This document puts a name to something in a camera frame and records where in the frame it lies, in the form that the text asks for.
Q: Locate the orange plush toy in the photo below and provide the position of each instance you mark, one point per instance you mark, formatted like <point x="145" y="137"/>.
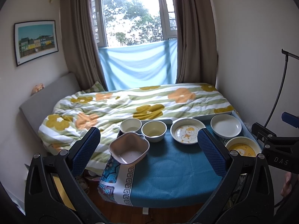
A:
<point x="37" y="88"/>

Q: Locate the blue patterned tablecloth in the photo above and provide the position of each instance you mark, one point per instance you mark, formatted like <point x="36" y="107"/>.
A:
<point x="170" y="175"/>

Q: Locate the floral striped duvet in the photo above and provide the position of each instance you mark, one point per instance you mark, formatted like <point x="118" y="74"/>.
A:
<point x="74" y="115"/>

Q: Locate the pink square bowl with handles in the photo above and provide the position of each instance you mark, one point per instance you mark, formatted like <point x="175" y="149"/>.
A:
<point x="129" y="148"/>

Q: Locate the brown left curtain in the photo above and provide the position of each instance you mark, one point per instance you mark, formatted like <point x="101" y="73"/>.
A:
<point x="79" y="43"/>

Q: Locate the green patterned pillow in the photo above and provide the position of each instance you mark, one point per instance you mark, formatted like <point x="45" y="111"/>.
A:
<point x="96" y="88"/>

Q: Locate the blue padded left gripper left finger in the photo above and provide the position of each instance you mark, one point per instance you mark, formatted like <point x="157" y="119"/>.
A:
<point x="82" y="150"/>

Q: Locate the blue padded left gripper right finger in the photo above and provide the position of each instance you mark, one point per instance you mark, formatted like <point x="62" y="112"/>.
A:
<point x="215" y="151"/>

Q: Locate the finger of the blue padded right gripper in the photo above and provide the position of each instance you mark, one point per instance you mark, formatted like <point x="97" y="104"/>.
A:
<point x="290" y="119"/>

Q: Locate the white framed window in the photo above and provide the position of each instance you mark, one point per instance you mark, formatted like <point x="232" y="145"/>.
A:
<point x="133" y="22"/>

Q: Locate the duck pattern cream plate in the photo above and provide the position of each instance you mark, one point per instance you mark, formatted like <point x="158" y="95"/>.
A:
<point x="185" y="130"/>

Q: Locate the light blue window cloth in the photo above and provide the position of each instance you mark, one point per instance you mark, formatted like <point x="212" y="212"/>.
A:
<point x="137" y="66"/>

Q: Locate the grey bed headboard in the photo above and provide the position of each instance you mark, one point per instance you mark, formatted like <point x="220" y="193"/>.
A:
<point x="41" y="104"/>

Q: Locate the brown curtain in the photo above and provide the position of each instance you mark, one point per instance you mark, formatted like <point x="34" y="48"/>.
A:
<point x="196" y="42"/>
<point x="79" y="43"/>

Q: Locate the brown right curtain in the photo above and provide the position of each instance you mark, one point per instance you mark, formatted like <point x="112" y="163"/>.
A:
<point x="196" y="42"/>

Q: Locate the framed town picture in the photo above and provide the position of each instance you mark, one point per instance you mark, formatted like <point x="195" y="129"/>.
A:
<point x="34" y="39"/>

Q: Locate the right hand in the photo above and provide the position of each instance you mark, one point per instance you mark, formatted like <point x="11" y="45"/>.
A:
<point x="287" y="187"/>

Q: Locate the cream round bowl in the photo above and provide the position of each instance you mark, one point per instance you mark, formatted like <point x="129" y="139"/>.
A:
<point x="131" y="125"/>
<point x="154" y="131"/>

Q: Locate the plain white plate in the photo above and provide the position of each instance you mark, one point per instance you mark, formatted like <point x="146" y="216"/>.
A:
<point x="226" y="126"/>

